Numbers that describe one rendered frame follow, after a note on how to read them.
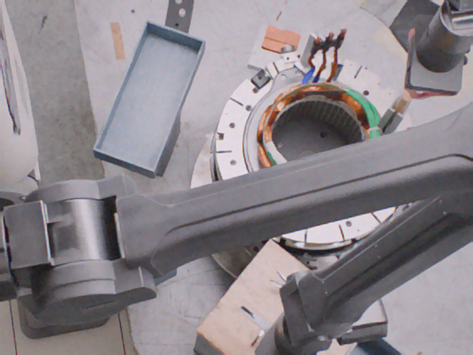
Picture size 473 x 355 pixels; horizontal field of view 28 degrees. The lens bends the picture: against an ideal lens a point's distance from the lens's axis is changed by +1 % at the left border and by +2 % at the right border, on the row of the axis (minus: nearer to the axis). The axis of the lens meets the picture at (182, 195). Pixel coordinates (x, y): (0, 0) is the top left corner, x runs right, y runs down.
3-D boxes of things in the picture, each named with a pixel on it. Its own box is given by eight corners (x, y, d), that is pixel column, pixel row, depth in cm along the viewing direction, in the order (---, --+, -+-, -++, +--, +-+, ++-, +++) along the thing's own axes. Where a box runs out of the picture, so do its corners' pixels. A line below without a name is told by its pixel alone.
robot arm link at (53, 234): (-17, 210, 76) (-10, 273, 74) (110, 188, 77) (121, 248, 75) (4, 249, 85) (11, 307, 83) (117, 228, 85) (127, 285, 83)
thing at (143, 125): (149, 83, 189) (146, 19, 161) (199, 101, 188) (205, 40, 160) (103, 195, 182) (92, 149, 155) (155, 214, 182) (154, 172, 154)
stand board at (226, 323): (369, 320, 151) (372, 319, 148) (296, 417, 147) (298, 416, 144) (269, 241, 154) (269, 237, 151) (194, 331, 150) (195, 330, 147)
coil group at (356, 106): (366, 117, 153) (372, 107, 149) (360, 125, 153) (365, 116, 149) (334, 95, 154) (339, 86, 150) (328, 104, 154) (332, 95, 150)
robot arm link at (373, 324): (285, 272, 112) (303, 343, 109) (382, 255, 112) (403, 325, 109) (279, 302, 123) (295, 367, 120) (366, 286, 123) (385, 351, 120)
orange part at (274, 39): (301, 35, 190) (301, 34, 189) (294, 58, 189) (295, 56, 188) (268, 26, 191) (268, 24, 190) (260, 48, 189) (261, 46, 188)
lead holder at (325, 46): (342, 45, 147) (346, 35, 144) (327, 65, 146) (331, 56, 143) (322, 31, 147) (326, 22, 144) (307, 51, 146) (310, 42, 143)
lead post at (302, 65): (300, 59, 156) (311, 27, 145) (312, 69, 156) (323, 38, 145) (292, 66, 156) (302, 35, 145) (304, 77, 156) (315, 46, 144)
